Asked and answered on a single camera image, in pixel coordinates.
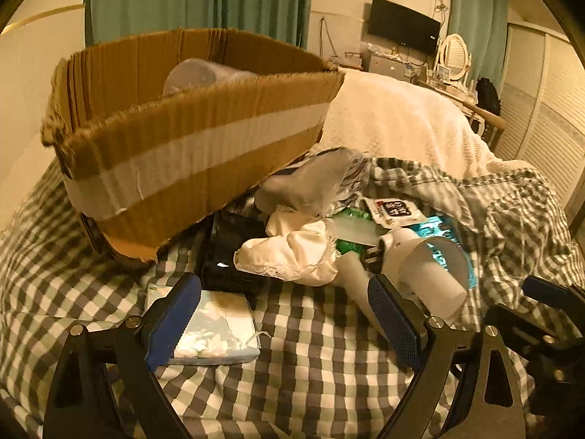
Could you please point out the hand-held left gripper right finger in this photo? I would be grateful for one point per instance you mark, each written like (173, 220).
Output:
(395, 320)

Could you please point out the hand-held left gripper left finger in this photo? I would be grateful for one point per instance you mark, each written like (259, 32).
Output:
(176, 315)

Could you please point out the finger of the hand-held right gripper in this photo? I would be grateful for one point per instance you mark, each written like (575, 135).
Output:
(546, 289)
(557, 352)

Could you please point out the glossy black box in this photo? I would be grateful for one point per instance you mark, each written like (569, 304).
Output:
(228, 256)

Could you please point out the brown cardboard box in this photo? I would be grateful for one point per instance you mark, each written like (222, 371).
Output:
(183, 155)

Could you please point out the light blue tissue packet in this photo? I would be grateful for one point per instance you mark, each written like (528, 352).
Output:
(219, 324)

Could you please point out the white hair dryer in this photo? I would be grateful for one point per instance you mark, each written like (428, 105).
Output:
(434, 279)

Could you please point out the green packet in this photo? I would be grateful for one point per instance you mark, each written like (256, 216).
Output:
(349, 246)

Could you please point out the green checked bedsheet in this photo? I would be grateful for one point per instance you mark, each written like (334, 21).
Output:
(311, 366)

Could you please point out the blue foil packet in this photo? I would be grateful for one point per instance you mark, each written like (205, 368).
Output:
(434, 229)

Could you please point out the white packet black label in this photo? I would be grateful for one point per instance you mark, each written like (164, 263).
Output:
(395, 210)

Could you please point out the white lace cloth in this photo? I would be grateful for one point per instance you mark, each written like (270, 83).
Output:
(292, 247)

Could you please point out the white louvered wardrobe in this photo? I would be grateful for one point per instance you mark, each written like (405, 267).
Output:
(544, 114)

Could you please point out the wooden dressing table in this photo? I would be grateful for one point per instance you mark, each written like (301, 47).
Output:
(484, 116)

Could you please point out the black bag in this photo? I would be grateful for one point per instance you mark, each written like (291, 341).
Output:
(488, 96)

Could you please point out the clear plastic cup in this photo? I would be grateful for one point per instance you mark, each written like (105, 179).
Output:
(196, 75)

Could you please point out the white oval mirror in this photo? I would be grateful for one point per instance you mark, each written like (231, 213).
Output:
(455, 57)

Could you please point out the grey mini fridge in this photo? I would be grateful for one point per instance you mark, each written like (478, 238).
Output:
(386, 66)

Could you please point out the narrow green curtain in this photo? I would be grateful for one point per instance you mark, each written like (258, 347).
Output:
(480, 23)

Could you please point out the wide green curtain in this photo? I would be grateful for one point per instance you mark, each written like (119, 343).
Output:
(196, 0)

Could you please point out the black wall television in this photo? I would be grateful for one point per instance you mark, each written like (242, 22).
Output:
(402, 25)

